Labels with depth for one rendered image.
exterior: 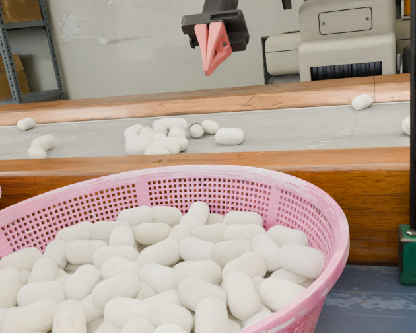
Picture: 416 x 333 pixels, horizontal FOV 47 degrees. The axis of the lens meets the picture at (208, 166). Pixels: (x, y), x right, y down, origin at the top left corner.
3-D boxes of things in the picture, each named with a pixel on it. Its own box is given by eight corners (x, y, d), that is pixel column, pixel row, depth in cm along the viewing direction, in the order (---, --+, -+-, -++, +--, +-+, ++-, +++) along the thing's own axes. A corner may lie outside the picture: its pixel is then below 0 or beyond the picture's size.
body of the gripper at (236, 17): (240, 16, 74) (245, -16, 78) (179, 23, 78) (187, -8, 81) (249, 46, 80) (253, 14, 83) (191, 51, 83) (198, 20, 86)
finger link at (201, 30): (230, 55, 70) (239, 10, 75) (185, 59, 73) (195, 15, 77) (241, 85, 76) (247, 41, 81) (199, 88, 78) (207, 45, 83)
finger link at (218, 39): (215, 57, 71) (224, 12, 76) (171, 61, 74) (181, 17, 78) (226, 86, 77) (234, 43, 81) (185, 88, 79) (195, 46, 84)
